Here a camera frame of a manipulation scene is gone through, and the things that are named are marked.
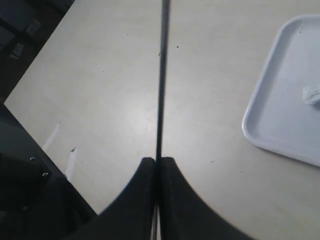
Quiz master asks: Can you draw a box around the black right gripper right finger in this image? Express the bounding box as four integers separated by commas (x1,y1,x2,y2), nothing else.
159,157,252,240

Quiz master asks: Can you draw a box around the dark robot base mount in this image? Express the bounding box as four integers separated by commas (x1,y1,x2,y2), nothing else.
0,102,100,240

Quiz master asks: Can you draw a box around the thin metal skewer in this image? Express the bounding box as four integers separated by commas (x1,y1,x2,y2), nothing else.
151,0,171,240

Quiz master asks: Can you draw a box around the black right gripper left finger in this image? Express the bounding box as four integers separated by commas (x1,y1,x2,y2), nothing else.
65,157,156,240

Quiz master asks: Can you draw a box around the white plastic tray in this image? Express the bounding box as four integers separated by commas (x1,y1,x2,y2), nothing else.
242,14,320,166

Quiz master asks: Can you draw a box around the white foam cube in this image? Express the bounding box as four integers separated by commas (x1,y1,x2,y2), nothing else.
302,85,320,105

